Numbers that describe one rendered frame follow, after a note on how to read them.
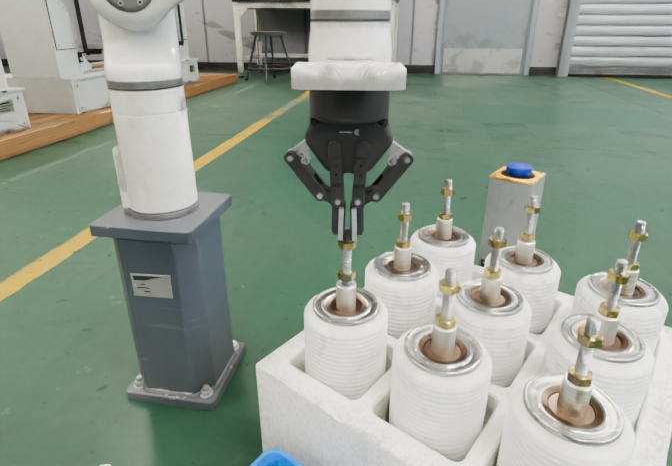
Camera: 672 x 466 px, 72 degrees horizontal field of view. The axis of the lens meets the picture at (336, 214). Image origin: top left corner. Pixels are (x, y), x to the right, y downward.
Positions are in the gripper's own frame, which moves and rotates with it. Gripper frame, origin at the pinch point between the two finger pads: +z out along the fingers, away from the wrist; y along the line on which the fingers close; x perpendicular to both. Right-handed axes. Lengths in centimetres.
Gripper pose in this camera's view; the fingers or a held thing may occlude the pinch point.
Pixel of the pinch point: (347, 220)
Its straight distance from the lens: 48.1
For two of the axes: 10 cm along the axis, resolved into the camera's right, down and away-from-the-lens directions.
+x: -0.5, 3.9, -9.2
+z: 0.0, 9.2, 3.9
